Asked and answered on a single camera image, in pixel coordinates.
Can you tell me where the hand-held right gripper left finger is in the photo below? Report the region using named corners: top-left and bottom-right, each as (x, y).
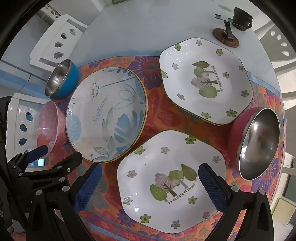
top-left (26, 163), bottom-right (103, 241)

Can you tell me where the pink dotted bowl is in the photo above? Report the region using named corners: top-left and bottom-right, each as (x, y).
top-left (36, 100), bottom-right (70, 159)

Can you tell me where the orange floral quilted mat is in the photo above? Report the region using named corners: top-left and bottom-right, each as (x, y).
top-left (45, 55), bottom-right (288, 241)

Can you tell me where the round blue floral plate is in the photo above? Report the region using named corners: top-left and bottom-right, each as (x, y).
top-left (65, 67), bottom-right (148, 164)

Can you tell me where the square tree print plate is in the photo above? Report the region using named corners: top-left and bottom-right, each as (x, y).
top-left (159, 37), bottom-right (254, 126)
top-left (117, 130), bottom-right (226, 234)

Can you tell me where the beige box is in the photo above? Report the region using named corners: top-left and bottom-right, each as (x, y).
top-left (270, 197), bottom-right (296, 226)

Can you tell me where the dark brown cup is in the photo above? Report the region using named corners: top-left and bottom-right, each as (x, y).
top-left (232, 7), bottom-right (253, 31)

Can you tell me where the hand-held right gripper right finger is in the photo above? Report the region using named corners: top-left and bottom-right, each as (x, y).
top-left (198, 163), bottom-right (277, 241)

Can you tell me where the phone stand with wooden base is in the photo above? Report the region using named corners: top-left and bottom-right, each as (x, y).
top-left (212, 14), bottom-right (240, 48)

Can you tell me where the blue steel bowl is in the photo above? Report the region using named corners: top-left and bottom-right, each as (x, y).
top-left (44, 59), bottom-right (80, 100)

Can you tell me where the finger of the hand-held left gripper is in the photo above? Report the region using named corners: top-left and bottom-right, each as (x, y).
top-left (7, 145), bottom-right (49, 176)
top-left (17, 151), bottom-right (83, 190)

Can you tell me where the red steel bowl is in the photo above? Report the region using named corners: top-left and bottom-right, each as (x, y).
top-left (228, 107), bottom-right (281, 181)

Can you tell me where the white dining chair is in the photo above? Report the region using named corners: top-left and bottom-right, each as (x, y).
top-left (29, 14), bottom-right (89, 69)
top-left (6, 92), bottom-right (50, 160)
top-left (253, 21), bottom-right (296, 102)

